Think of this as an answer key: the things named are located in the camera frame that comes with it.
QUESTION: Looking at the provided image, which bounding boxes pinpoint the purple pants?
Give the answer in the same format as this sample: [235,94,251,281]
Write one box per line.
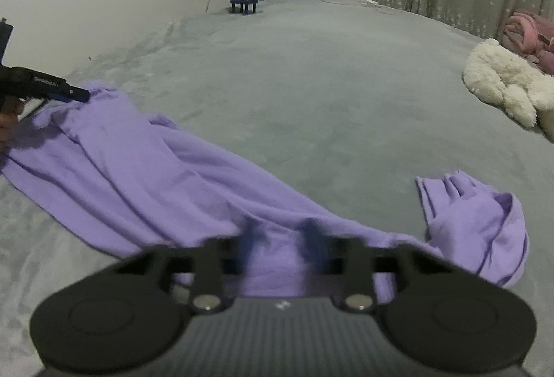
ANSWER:
[0,88,531,300]

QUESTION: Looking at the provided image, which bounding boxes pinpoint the white fleece plush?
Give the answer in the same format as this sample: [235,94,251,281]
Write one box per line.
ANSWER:
[462,38,554,144]

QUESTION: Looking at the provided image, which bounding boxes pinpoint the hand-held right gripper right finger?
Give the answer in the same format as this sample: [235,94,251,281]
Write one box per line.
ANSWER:
[298,220,446,315]

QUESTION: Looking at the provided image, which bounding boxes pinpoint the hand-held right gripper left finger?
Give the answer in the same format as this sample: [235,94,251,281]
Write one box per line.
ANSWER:
[115,221,269,315]

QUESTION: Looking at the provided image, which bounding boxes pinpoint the person's left hand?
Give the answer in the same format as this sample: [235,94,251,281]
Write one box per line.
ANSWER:
[0,113,20,154]

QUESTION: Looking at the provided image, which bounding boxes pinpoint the pink blanket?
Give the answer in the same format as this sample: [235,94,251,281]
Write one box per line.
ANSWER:
[502,11,554,77]

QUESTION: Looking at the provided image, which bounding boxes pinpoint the white cable on bed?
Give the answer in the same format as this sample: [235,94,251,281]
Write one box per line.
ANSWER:
[318,0,390,11]

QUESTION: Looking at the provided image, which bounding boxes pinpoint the blue phone stand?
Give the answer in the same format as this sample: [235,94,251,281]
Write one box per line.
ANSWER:
[229,0,260,17]

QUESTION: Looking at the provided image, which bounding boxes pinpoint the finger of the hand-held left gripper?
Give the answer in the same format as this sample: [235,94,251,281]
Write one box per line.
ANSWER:
[65,82,91,103]

